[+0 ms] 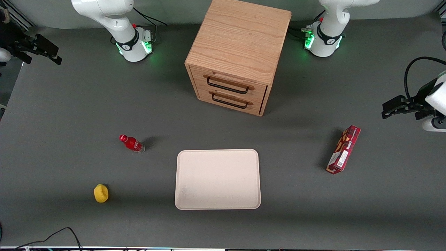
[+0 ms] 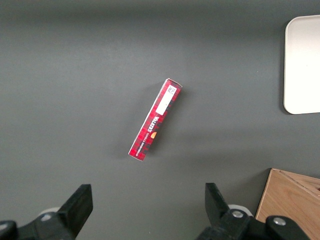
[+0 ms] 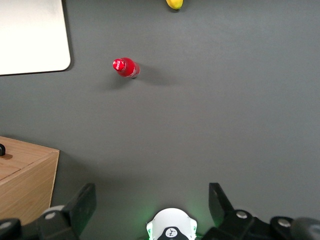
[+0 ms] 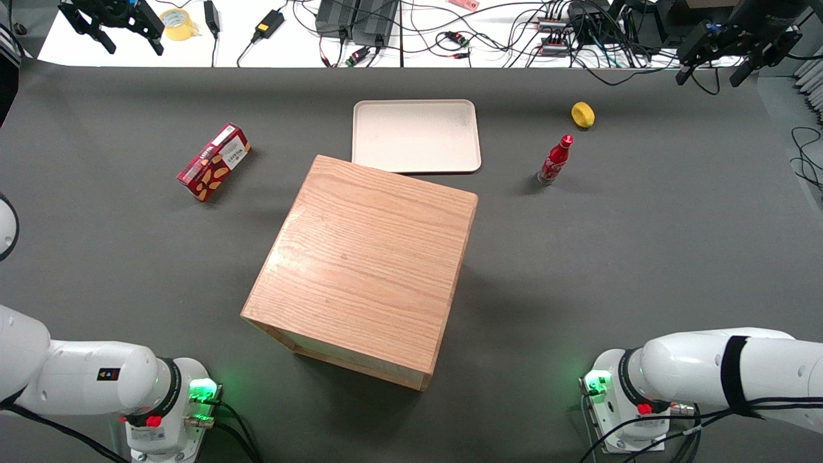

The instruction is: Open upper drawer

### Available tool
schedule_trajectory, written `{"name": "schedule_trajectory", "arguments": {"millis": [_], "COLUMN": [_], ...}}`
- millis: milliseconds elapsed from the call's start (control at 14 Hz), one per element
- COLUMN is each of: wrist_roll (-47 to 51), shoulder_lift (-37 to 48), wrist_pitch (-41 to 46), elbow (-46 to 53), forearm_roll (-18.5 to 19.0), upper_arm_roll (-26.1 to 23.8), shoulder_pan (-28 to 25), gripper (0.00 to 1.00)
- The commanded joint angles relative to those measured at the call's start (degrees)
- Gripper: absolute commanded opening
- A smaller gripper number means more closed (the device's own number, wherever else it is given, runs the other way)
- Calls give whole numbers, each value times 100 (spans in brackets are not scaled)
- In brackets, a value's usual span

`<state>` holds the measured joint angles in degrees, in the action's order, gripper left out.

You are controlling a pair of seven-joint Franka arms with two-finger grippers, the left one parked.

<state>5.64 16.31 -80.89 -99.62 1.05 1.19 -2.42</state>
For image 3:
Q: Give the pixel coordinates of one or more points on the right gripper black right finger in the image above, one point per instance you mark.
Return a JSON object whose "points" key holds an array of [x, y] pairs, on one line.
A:
{"points": [[221, 205]]}

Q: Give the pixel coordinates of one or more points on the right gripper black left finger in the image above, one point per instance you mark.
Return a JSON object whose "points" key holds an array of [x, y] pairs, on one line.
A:
{"points": [[80, 202]]}

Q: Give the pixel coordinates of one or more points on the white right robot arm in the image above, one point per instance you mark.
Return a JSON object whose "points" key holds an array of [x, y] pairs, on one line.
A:
{"points": [[172, 220]]}

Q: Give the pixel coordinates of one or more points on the wooden drawer cabinet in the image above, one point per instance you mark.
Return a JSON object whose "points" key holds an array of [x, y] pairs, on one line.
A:
{"points": [[30, 190]]}

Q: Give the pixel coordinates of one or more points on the small red cola bottle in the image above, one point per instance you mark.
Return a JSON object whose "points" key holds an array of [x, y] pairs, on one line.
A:
{"points": [[126, 67]]}

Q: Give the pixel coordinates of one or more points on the cream rectangular tray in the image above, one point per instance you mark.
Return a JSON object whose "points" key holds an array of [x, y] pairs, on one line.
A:
{"points": [[30, 35]]}

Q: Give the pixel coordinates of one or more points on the yellow toy fruit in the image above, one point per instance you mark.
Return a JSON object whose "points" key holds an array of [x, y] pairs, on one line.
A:
{"points": [[175, 3]]}

